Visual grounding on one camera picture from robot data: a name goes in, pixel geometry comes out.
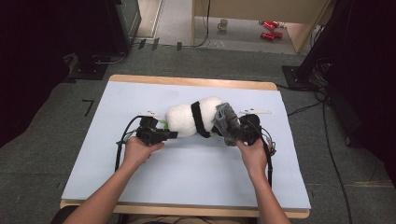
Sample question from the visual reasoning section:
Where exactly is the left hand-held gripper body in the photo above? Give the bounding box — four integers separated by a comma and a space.
134, 110, 166, 147

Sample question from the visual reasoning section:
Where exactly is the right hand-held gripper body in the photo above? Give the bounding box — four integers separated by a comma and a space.
238, 107, 273, 147

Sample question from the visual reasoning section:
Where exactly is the grey fluffy cloth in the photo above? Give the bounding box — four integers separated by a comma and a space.
213, 102, 245, 147

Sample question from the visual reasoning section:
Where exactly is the panda plush toy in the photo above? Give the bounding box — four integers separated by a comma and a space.
159, 96, 226, 139

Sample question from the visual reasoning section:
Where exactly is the person's left hand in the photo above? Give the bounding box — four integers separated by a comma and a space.
123, 135, 165, 169

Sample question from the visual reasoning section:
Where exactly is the person's right hand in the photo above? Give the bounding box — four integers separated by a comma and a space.
235, 138, 269, 175

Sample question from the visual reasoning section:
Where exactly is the light blue table mat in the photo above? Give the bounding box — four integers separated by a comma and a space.
61, 80, 312, 210

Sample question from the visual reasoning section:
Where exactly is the wooden table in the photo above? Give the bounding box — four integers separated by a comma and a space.
59, 74, 311, 219

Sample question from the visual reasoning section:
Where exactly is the black tape corner mark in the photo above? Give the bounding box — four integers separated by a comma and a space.
81, 99, 95, 118

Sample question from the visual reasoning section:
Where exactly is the black stand base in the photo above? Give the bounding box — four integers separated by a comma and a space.
281, 64, 312, 91
68, 52, 110, 81

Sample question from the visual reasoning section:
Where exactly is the dark cabinet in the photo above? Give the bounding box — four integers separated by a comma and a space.
106, 0, 143, 54

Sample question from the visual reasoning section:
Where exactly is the light wooden desk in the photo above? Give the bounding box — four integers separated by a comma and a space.
191, 0, 331, 54

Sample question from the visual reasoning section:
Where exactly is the dark curtain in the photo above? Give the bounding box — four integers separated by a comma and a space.
323, 0, 396, 188
0, 0, 110, 148

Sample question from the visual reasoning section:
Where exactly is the short black floor cable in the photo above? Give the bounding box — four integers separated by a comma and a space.
286, 100, 325, 118

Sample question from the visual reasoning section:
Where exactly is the black cable by cabinet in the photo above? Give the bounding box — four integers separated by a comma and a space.
92, 50, 129, 65

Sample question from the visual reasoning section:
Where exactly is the long black floor cable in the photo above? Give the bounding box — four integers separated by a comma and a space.
320, 92, 353, 224

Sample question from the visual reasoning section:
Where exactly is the black hanging cable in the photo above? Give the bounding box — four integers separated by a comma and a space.
191, 0, 212, 49

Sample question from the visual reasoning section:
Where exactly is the black stand post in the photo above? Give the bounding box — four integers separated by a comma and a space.
297, 0, 353, 82

